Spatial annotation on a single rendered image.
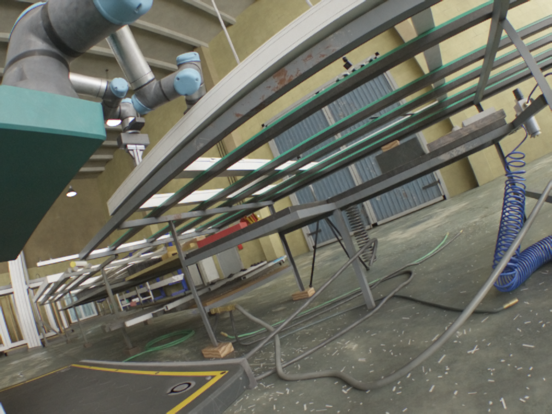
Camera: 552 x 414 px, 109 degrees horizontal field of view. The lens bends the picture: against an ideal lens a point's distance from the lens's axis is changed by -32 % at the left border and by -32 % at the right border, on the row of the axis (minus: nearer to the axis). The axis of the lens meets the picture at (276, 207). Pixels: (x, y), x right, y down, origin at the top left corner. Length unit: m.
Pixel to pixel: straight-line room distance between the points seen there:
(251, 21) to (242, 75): 9.83
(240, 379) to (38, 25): 0.57
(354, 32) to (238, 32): 10.16
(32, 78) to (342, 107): 7.52
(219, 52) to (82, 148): 10.76
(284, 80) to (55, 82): 0.51
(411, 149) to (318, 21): 0.86
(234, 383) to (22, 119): 0.40
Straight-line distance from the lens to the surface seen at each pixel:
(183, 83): 0.84
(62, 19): 0.47
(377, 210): 7.30
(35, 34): 0.50
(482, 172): 6.76
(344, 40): 0.68
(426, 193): 7.08
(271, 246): 8.46
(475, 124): 1.33
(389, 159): 1.41
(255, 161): 1.55
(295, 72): 0.71
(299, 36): 0.71
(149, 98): 0.89
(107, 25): 0.47
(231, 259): 10.14
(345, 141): 1.51
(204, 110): 0.86
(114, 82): 1.17
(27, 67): 0.45
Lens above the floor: 0.46
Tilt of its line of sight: 7 degrees up
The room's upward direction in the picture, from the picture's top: 21 degrees counter-clockwise
